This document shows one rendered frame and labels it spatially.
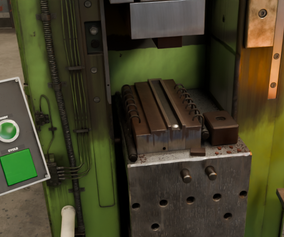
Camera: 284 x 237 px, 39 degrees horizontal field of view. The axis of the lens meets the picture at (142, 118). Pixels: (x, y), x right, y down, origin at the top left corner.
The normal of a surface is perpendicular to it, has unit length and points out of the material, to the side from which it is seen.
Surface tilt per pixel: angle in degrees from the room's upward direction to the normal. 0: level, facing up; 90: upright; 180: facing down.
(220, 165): 90
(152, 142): 90
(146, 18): 90
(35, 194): 0
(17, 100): 60
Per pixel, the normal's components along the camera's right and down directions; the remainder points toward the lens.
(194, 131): 0.13, 0.43
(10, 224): -0.04, -0.90
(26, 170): 0.45, -0.14
